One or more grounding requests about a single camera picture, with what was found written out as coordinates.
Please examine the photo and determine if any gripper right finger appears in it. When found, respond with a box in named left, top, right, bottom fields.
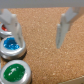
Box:
left=55, top=6, right=84, bottom=50

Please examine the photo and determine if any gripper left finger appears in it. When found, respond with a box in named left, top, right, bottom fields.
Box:
left=0, top=8, right=25, bottom=47

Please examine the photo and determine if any red button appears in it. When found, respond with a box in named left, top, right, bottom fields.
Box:
left=0, top=21, right=14, bottom=39

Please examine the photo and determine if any blue button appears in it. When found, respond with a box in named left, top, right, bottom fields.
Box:
left=0, top=35, right=28, bottom=60

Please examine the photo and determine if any green button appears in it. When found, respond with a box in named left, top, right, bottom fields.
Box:
left=0, top=59, right=33, bottom=84

